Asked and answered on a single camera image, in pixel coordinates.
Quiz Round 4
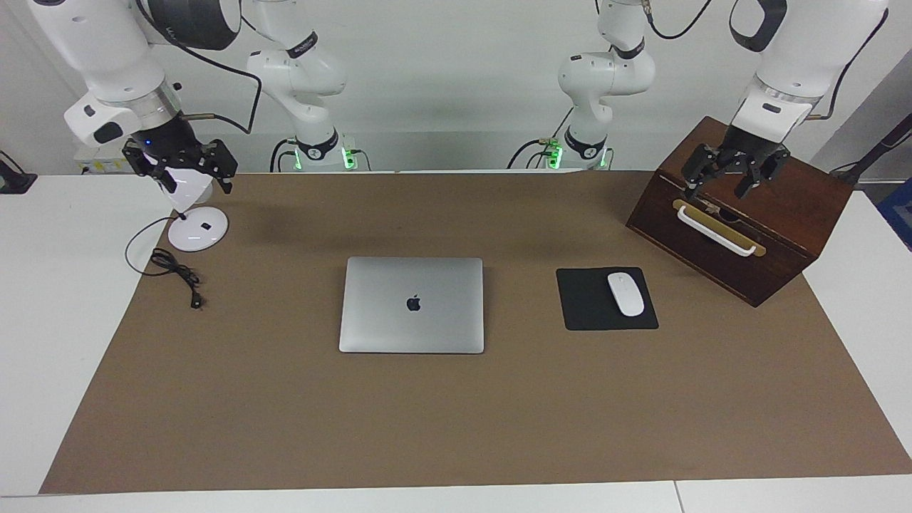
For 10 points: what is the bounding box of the blue crate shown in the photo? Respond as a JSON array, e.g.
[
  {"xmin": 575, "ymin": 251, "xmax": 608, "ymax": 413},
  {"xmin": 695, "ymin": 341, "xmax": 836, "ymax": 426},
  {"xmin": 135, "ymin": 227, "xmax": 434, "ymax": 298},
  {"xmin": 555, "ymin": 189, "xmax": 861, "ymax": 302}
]
[{"xmin": 876, "ymin": 177, "xmax": 912, "ymax": 252}]

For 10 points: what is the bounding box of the brass handle plate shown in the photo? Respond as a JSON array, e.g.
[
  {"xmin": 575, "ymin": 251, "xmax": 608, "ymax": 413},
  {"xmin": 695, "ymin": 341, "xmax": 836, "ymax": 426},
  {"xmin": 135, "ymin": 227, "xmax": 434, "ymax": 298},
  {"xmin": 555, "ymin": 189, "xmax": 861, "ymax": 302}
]
[{"xmin": 672, "ymin": 199, "xmax": 767, "ymax": 258}]

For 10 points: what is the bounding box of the white computer mouse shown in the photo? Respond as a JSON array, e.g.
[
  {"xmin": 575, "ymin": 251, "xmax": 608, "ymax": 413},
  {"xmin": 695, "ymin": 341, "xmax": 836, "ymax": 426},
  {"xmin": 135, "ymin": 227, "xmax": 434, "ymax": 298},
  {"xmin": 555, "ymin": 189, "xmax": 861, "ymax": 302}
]
[{"xmin": 606, "ymin": 271, "xmax": 646, "ymax": 318}]

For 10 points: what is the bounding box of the silver apple laptop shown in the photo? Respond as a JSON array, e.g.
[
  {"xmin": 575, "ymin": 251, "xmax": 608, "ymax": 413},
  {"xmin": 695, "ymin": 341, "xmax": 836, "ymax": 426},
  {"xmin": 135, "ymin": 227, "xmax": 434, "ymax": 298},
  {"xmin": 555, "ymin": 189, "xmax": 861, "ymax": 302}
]
[{"xmin": 338, "ymin": 256, "xmax": 485, "ymax": 355}]

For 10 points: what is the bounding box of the dark wooden box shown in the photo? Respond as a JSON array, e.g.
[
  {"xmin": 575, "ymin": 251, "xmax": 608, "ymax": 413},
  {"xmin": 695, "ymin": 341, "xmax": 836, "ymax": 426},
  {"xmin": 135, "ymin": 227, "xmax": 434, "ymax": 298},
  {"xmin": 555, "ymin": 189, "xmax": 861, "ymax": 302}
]
[{"xmin": 626, "ymin": 116, "xmax": 854, "ymax": 308}]

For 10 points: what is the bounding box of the white desk lamp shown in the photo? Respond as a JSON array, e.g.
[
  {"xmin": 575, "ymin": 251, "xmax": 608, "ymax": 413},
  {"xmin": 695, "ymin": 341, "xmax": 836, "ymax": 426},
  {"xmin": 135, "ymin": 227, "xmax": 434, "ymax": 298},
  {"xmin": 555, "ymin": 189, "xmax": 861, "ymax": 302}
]
[{"xmin": 152, "ymin": 167, "xmax": 230, "ymax": 253}]

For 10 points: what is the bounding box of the brown table mat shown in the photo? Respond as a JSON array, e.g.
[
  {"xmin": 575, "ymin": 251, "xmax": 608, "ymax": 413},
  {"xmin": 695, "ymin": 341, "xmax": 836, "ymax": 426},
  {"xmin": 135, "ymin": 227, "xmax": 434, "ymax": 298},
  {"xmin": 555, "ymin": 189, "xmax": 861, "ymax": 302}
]
[{"xmin": 39, "ymin": 170, "xmax": 912, "ymax": 495}]

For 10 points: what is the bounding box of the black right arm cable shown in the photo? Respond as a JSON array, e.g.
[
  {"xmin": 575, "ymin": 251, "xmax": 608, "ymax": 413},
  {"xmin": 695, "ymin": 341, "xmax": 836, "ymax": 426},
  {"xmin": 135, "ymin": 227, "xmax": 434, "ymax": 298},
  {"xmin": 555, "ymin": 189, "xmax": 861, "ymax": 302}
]
[{"xmin": 135, "ymin": 0, "xmax": 263, "ymax": 136}]

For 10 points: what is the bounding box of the black lamp power cable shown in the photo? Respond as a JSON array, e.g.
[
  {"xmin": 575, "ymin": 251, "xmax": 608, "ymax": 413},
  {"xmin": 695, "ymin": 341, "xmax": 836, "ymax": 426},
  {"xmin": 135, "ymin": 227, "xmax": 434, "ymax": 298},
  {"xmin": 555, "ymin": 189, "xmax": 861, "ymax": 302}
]
[{"xmin": 125, "ymin": 216, "xmax": 206, "ymax": 311}]

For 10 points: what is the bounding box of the black tripod leg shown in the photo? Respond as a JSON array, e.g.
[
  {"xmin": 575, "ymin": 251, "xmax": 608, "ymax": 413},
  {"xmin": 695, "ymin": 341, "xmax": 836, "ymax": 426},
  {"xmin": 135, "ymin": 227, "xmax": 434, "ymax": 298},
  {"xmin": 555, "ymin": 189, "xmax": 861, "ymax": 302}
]
[{"xmin": 829, "ymin": 113, "xmax": 912, "ymax": 187}]

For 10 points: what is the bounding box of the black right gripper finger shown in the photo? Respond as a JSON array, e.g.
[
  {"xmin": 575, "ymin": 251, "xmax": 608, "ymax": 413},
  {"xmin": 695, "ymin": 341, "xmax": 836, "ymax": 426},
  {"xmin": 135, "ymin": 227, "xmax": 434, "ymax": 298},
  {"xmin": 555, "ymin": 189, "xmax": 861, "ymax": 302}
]
[
  {"xmin": 122, "ymin": 139, "xmax": 179, "ymax": 194},
  {"xmin": 202, "ymin": 138, "xmax": 239, "ymax": 195}
]

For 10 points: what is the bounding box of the white power strip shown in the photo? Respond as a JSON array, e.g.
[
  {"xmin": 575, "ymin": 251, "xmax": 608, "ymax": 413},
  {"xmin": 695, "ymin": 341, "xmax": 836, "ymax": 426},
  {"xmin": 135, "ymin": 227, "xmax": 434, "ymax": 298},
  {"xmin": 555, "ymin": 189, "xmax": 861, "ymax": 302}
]
[{"xmin": 73, "ymin": 139, "xmax": 140, "ymax": 176}]

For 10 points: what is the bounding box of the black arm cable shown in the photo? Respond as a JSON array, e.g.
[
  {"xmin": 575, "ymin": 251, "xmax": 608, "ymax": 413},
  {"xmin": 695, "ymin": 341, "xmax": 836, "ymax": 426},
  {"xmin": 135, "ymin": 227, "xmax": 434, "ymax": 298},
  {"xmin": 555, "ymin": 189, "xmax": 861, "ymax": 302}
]
[
  {"xmin": 135, "ymin": 0, "xmax": 263, "ymax": 136},
  {"xmin": 645, "ymin": 0, "xmax": 891, "ymax": 122}
]

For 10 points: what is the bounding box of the white box handle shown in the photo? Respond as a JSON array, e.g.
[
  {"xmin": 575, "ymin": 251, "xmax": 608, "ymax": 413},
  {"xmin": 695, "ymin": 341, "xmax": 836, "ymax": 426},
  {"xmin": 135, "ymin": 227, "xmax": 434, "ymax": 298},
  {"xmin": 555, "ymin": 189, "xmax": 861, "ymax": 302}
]
[{"xmin": 675, "ymin": 204, "xmax": 757, "ymax": 257}]

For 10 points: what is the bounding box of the black stand foot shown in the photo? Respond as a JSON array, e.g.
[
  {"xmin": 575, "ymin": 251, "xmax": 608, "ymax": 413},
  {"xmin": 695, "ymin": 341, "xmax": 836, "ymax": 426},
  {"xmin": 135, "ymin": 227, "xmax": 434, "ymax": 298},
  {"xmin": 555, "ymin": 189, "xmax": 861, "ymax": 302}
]
[{"xmin": 0, "ymin": 151, "xmax": 38, "ymax": 195}]

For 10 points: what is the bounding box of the black base cable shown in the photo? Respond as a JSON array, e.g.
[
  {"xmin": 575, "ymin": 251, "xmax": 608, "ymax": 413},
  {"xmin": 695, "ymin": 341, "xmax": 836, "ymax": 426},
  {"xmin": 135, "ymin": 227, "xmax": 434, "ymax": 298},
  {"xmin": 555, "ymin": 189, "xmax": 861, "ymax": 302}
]
[
  {"xmin": 269, "ymin": 138, "xmax": 299, "ymax": 172},
  {"xmin": 507, "ymin": 107, "xmax": 575, "ymax": 170}
]

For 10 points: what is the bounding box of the black mouse pad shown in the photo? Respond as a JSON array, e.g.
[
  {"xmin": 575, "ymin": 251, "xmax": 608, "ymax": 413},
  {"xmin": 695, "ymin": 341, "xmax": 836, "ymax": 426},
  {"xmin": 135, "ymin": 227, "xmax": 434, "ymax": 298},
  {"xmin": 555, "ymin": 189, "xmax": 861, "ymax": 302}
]
[{"xmin": 556, "ymin": 266, "xmax": 660, "ymax": 332}]

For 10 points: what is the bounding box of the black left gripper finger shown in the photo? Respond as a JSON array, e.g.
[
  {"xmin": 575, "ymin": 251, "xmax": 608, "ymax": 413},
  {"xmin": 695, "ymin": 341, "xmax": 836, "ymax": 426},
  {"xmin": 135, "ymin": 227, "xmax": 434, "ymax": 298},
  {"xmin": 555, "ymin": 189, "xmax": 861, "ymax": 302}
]
[
  {"xmin": 734, "ymin": 146, "xmax": 791, "ymax": 200},
  {"xmin": 680, "ymin": 142, "xmax": 722, "ymax": 201}
]

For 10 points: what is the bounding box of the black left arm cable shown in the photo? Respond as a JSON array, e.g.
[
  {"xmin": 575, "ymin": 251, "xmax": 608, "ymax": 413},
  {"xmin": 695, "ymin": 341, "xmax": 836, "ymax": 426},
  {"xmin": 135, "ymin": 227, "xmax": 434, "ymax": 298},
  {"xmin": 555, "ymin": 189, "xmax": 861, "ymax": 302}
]
[{"xmin": 645, "ymin": 0, "xmax": 891, "ymax": 122}]

